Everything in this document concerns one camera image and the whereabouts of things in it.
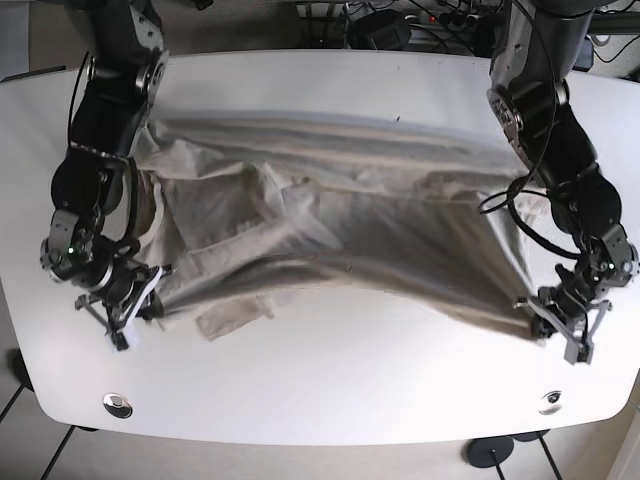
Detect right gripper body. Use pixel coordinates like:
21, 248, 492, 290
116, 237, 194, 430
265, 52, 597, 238
40, 209, 173, 338

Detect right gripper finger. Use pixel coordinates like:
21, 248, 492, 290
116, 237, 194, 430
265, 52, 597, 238
139, 290, 164, 320

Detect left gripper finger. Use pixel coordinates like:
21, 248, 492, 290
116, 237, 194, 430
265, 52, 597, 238
531, 314, 556, 340

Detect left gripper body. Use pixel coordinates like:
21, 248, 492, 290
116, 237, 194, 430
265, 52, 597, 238
514, 227, 639, 345

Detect cream white T-shirt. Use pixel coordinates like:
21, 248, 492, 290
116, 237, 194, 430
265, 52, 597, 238
135, 117, 533, 340

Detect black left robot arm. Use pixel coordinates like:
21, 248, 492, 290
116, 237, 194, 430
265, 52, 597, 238
488, 1, 639, 358

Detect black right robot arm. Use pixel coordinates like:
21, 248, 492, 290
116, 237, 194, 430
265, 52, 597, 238
40, 1, 171, 351

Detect right silver table grommet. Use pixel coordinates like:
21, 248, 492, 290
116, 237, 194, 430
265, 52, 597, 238
537, 390, 563, 416

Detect silver table grommet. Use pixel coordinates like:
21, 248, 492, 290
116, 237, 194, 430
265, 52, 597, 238
102, 392, 133, 419
537, 390, 563, 416

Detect left silver table grommet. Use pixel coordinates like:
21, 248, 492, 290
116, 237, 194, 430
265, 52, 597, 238
102, 392, 133, 419

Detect black round stand base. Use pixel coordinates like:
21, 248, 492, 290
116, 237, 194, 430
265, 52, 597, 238
464, 436, 514, 469

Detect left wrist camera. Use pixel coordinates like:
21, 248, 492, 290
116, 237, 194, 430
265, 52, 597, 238
564, 340, 594, 365

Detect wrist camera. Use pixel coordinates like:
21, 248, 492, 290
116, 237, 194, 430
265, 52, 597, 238
108, 323, 139, 352
564, 340, 594, 365

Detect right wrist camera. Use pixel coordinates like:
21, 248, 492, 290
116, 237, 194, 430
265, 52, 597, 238
108, 323, 139, 352

